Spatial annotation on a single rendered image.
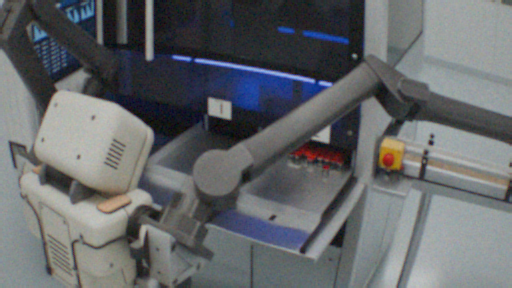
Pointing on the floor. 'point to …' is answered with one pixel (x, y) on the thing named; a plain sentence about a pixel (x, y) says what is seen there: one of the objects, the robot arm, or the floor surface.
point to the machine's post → (376, 12)
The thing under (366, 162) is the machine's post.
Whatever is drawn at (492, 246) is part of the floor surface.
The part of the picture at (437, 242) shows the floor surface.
